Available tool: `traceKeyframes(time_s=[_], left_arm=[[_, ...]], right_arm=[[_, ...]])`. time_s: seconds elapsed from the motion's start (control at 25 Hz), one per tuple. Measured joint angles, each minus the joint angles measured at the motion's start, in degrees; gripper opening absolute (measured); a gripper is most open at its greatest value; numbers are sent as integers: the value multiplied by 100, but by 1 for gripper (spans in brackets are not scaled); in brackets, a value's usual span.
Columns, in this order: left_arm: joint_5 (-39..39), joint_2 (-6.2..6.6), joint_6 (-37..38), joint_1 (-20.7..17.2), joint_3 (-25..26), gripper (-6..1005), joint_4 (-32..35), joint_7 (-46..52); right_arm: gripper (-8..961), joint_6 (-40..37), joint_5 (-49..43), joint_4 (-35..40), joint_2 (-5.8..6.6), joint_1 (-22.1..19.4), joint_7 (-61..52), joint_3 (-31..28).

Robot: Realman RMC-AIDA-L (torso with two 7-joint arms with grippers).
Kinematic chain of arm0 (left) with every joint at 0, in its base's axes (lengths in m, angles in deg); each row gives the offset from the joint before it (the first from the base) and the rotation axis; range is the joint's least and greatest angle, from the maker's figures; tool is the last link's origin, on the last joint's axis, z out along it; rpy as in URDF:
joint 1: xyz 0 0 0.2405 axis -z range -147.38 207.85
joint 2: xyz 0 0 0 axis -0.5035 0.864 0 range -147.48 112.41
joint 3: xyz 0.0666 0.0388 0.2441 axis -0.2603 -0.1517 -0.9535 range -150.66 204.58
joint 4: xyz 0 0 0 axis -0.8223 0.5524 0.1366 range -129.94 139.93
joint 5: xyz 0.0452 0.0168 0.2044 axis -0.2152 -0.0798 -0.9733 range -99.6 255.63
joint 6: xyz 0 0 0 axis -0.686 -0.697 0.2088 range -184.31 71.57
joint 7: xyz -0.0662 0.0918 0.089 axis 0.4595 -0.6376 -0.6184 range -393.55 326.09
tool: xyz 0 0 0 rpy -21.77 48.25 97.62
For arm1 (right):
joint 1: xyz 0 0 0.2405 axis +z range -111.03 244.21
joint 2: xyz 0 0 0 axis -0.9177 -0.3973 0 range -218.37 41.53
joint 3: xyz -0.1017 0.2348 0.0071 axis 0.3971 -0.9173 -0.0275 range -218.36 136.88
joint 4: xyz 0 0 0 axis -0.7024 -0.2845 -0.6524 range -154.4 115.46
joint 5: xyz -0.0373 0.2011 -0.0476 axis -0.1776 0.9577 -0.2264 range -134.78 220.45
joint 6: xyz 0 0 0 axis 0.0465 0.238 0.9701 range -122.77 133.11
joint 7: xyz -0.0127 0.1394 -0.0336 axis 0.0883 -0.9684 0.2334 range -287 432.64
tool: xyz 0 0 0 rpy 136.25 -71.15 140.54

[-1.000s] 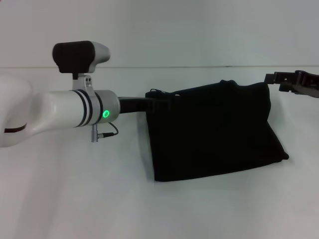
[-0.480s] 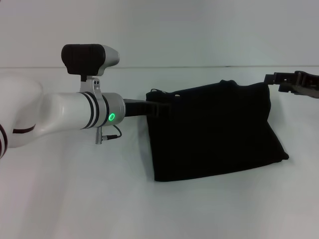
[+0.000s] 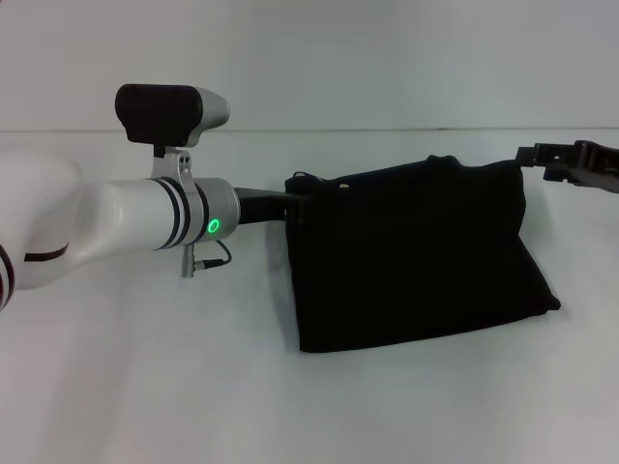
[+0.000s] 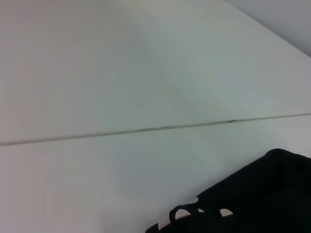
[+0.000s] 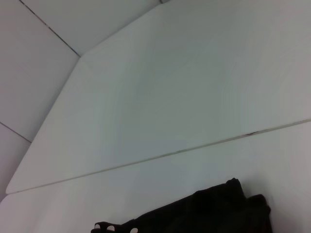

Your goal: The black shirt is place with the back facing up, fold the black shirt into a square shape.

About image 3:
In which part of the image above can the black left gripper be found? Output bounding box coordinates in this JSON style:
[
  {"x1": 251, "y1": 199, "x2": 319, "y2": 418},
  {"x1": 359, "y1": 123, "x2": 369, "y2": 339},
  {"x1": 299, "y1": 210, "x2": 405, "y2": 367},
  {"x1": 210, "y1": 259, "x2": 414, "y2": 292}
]
[{"x1": 234, "y1": 186, "x2": 311, "y2": 227}]

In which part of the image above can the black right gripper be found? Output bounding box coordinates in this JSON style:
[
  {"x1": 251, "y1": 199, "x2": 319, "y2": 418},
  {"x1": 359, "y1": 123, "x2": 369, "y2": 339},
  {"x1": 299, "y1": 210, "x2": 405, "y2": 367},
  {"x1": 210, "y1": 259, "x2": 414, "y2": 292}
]
[{"x1": 515, "y1": 139, "x2": 619, "y2": 195}]

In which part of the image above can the black t-shirt with white print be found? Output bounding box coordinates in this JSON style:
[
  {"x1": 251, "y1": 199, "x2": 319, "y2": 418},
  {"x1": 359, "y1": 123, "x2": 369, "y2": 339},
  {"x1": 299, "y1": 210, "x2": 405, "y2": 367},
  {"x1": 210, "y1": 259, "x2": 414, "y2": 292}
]
[{"x1": 283, "y1": 154, "x2": 562, "y2": 354}]

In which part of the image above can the black cable with silver plug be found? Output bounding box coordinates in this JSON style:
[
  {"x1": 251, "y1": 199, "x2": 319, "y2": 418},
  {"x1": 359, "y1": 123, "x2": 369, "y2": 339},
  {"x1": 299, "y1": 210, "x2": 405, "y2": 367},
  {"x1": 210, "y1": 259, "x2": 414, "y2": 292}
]
[{"x1": 180, "y1": 240, "x2": 233, "y2": 279}]

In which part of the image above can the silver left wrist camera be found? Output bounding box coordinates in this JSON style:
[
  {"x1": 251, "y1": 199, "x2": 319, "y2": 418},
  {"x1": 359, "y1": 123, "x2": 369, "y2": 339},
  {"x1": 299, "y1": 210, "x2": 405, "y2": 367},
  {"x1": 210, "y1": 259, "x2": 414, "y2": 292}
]
[{"x1": 114, "y1": 84, "x2": 231, "y2": 189}]

